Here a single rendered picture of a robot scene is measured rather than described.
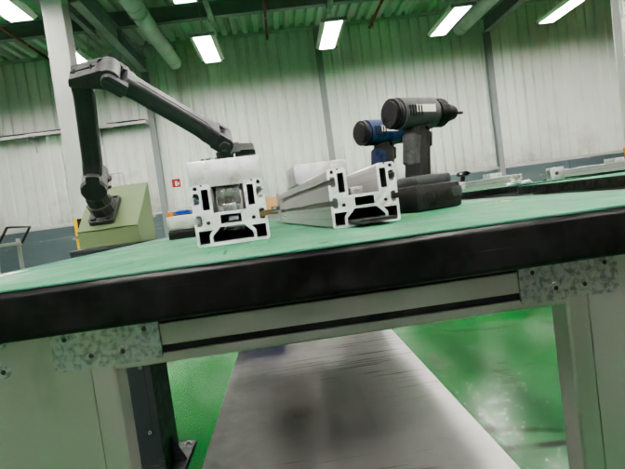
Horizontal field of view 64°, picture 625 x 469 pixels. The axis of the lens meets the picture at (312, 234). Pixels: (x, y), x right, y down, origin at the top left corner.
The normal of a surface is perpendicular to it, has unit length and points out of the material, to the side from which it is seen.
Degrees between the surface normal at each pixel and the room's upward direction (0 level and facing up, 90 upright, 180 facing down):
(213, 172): 90
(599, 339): 90
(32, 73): 90
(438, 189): 90
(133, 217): 45
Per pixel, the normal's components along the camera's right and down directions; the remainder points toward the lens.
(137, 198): -0.13, -0.66
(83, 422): 0.06, 0.04
